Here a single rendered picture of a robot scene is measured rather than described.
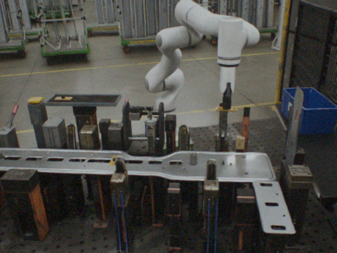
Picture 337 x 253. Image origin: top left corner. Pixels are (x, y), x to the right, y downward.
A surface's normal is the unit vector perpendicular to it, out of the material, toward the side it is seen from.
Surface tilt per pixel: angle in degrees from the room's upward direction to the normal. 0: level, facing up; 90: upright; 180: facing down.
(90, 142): 90
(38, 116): 90
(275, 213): 0
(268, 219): 0
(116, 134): 90
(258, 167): 0
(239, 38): 90
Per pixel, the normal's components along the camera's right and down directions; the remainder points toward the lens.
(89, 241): -0.03, -0.90
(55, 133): -0.10, 0.43
